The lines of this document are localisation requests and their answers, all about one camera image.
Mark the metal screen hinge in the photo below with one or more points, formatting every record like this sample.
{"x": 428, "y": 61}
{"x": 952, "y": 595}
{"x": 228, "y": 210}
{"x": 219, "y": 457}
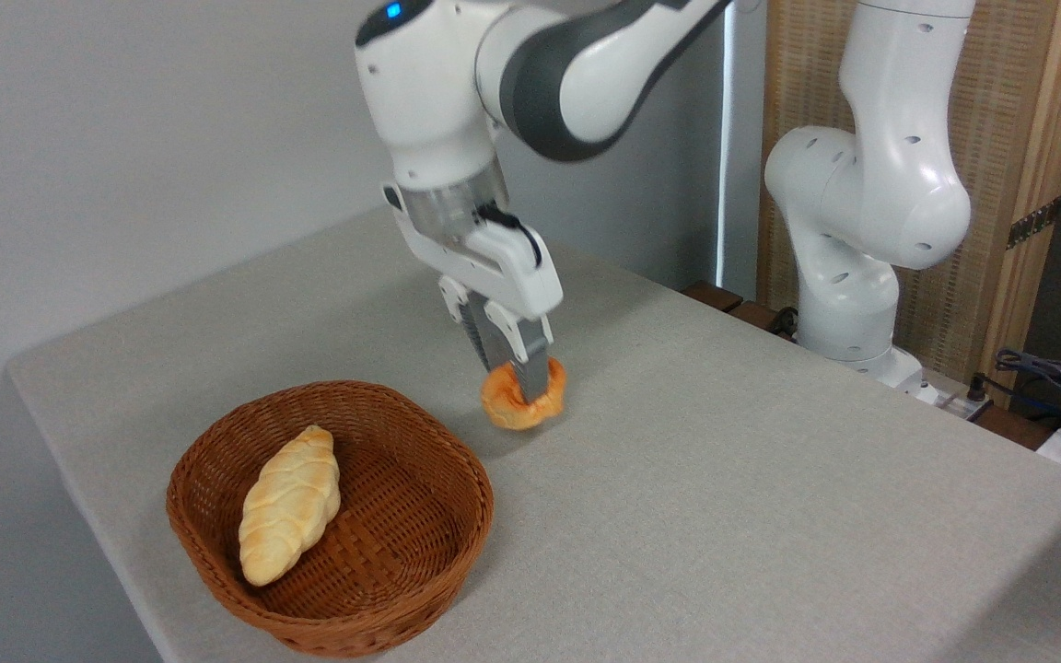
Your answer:
{"x": 1034, "y": 222}

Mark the long pale braided bread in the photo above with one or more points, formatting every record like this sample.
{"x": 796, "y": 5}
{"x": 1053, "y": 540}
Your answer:
{"x": 291, "y": 506}

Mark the round orange braided bread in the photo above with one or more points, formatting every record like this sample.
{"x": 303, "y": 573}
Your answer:
{"x": 503, "y": 401}

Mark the wooden woven folding screen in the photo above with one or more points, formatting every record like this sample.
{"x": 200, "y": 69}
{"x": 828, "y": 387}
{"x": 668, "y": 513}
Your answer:
{"x": 1000, "y": 110}

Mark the brown woven wicker basket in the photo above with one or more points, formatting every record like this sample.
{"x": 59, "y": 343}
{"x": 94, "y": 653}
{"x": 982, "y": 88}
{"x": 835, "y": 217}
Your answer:
{"x": 402, "y": 516}

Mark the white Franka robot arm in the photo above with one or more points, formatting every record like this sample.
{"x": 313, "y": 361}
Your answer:
{"x": 871, "y": 184}

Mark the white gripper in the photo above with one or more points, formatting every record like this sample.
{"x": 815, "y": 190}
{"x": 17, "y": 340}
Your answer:
{"x": 517, "y": 272}

